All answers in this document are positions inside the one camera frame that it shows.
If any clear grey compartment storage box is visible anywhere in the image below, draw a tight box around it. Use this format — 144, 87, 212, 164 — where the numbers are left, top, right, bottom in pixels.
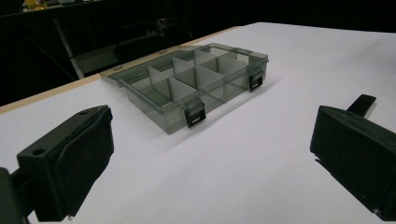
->
100, 42, 270, 135

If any grey metal stand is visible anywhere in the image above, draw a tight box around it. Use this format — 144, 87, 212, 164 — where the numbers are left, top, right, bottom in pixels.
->
51, 18, 123, 79

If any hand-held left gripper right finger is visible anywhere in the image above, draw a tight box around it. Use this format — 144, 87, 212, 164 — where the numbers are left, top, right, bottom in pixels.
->
309, 105, 396, 222

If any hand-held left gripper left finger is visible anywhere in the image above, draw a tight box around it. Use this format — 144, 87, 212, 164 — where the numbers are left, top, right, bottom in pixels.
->
16, 105, 115, 223

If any small black flat object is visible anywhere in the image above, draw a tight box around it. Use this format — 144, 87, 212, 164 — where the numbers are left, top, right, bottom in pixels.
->
346, 93, 377, 119

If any yellow object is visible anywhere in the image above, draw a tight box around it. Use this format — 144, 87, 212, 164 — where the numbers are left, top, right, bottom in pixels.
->
23, 0, 49, 11

